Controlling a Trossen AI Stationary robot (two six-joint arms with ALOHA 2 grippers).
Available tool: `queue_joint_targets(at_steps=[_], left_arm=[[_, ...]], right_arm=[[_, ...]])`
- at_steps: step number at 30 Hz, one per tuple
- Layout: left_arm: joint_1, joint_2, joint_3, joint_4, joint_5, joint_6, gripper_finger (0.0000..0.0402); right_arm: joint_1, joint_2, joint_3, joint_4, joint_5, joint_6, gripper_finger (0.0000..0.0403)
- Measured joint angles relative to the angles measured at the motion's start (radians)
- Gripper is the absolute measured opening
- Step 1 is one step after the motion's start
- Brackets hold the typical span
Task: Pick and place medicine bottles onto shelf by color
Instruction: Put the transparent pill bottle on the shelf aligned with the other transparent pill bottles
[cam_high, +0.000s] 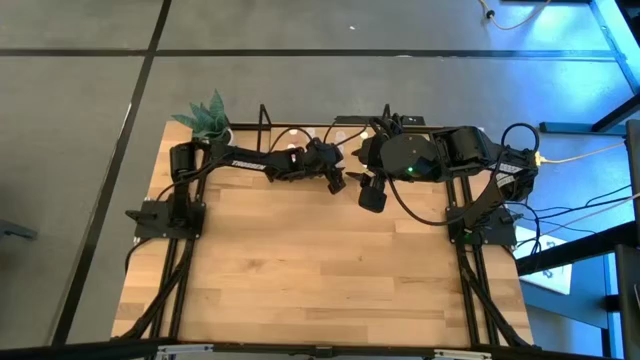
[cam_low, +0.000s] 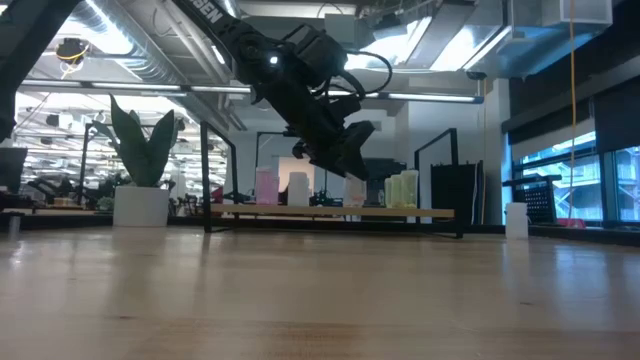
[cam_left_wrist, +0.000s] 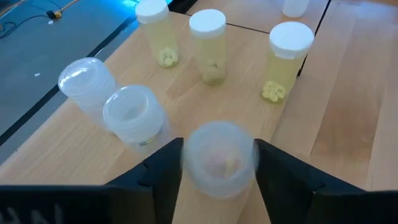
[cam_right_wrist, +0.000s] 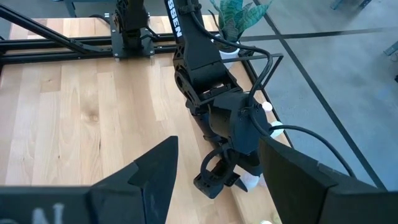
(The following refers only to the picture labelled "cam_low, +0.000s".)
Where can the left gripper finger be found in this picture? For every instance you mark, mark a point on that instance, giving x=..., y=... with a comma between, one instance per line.
x=327, y=160
x=359, y=147

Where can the large white pill bottle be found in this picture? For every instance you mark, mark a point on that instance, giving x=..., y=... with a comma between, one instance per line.
x=308, y=192
x=298, y=190
x=516, y=220

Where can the large bottle with mixed pills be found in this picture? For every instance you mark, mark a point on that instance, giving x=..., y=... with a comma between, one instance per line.
x=355, y=195

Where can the small bottle with yellow pills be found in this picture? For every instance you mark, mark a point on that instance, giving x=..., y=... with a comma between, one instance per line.
x=397, y=194
x=410, y=190
x=389, y=195

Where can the black background robot arm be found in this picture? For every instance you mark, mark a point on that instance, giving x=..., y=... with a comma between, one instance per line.
x=324, y=200

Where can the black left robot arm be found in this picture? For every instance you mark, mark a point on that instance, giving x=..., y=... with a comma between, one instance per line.
x=30, y=50

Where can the black background cabinet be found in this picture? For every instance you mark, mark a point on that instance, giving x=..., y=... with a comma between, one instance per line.
x=390, y=170

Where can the long ceiling light tube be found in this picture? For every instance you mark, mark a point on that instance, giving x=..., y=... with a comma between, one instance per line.
x=430, y=96

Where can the grey ceiling box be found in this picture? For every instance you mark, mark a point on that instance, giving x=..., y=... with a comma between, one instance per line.
x=340, y=22

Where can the black standing panel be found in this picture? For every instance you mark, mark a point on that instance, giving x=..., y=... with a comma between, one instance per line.
x=452, y=192

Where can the green plant in white pot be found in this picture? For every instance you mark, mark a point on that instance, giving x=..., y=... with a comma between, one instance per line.
x=142, y=150

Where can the black perforated metal stand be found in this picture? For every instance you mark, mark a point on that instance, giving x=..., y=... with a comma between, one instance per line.
x=537, y=200

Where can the red object by window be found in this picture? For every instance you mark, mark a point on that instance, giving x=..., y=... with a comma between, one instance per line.
x=570, y=223

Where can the white ceiling air unit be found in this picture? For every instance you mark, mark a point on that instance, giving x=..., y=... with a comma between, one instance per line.
x=575, y=12

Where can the wooden shelf with black frame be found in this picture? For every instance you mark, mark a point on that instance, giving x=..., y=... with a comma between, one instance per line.
x=325, y=212

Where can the black background gantry frame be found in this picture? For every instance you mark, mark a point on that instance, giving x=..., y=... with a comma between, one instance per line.
x=258, y=150

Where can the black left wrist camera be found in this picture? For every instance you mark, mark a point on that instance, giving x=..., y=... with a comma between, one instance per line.
x=315, y=52

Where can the dark ceiling dome camera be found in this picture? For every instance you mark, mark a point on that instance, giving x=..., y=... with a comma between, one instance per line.
x=475, y=75

